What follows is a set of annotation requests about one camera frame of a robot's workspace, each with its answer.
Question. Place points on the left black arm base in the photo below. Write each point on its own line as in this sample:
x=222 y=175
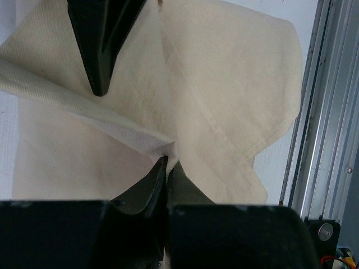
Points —
x=325 y=235

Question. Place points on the aluminium rail frame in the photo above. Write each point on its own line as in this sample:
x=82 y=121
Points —
x=324 y=144

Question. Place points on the beige cloth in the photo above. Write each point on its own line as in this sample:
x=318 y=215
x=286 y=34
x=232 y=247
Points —
x=209 y=84

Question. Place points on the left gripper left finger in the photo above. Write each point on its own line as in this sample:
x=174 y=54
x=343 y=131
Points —
x=143 y=209

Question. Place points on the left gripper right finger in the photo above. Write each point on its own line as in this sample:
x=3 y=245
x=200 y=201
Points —
x=190 y=227

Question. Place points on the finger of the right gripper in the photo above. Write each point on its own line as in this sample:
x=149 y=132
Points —
x=101 y=28

